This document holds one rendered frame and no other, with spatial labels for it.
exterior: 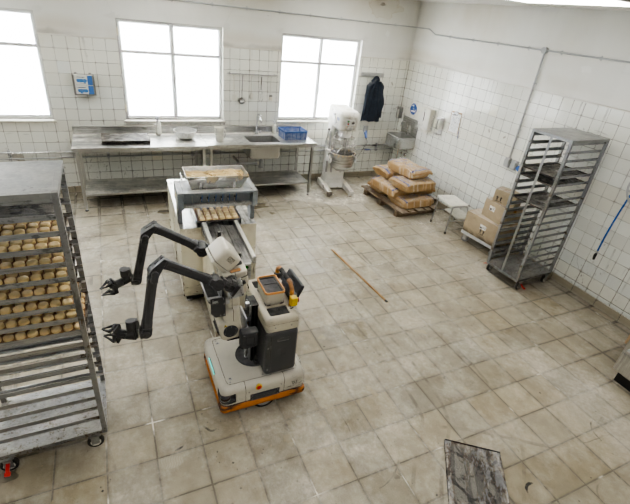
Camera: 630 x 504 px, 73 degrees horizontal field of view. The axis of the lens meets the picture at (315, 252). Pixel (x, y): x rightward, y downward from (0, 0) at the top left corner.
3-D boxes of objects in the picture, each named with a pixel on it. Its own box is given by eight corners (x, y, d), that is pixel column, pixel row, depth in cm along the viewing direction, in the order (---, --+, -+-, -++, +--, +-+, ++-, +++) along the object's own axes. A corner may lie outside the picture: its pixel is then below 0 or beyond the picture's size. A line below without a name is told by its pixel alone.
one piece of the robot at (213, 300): (222, 293, 312) (221, 268, 302) (231, 315, 291) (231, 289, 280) (199, 296, 306) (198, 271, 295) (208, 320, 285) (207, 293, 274)
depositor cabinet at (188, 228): (171, 243, 528) (166, 179, 487) (228, 238, 554) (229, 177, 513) (184, 303, 427) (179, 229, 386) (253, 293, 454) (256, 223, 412)
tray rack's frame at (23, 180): (106, 386, 324) (62, 159, 237) (109, 441, 285) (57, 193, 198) (6, 409, 298) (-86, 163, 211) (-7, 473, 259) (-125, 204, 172)
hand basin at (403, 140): (421, 173, 754) (436, 110, 701) (403, 174, 739) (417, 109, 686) (391, 156, 831) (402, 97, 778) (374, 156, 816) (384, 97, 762)
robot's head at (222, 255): (234, 246, 293) (219, 233, 284) (242, 261, 277) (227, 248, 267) (219, 260, 294) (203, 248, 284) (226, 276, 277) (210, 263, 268)
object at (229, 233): (203, 300, 435) (200, 221, 391) (236, 295, 447) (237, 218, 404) (215, 345, 379) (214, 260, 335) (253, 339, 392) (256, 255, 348)
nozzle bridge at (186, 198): (175, 213, 412) (173, 180, 395) (248, 209, 439) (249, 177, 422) (179, 229, 386) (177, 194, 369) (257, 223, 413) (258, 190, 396)
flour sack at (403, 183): (403, 194, 651) (405, 184, 643) (386, 184, 682) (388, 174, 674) (437, 190, 685) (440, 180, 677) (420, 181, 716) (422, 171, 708)
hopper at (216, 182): (182, 181, 397) (181, 166, 390) (241, 178, 417) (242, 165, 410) (186, 192, 374) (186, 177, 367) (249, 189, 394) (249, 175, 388)
